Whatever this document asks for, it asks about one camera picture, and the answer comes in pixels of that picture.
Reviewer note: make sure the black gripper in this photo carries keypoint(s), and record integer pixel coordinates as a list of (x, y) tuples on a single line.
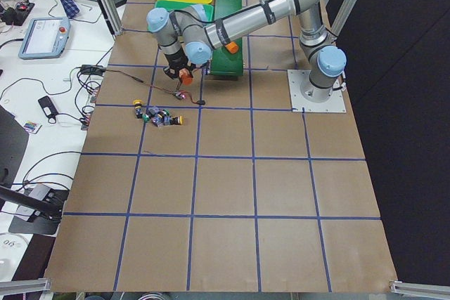
[(175, 60)]

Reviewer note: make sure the plain orange cylinder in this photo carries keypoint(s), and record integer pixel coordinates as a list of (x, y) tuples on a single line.
[(185, 77)]

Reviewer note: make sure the orange cylinder labelled 4680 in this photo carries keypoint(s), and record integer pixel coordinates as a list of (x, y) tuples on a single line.
[(232, 47)]

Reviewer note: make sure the yellow push button switch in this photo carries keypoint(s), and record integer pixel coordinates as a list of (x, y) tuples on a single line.
[(138, 108)]

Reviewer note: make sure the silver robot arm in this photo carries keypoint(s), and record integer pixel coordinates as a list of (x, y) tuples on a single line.
[(188, 41)]

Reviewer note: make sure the green plastic tray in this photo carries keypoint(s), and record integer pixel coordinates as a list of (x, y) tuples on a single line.
[(206, 10)]

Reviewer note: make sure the push button contact block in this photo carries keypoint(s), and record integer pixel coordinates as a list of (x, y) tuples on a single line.
[(152, 116)]

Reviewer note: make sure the yellow push button, upper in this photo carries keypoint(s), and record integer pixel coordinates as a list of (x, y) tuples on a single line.
[(171, 120)]

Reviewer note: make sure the black power adapter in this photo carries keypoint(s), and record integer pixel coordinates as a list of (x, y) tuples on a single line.
[(95, 70)]

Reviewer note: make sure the plaid cloth pouch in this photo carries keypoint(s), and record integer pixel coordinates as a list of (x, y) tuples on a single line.
[(71, 8)]

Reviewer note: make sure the blue teach pendant near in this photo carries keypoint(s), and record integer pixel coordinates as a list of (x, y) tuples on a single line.
[(45, 38)]

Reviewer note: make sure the black remote fob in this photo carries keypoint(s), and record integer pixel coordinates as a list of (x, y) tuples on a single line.
[(48, 107)]

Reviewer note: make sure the black monitor stand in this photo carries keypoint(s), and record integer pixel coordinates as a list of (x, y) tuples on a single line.
[(39, 206)]

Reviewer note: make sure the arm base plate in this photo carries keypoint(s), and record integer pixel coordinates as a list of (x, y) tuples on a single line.
[(305, 97)]

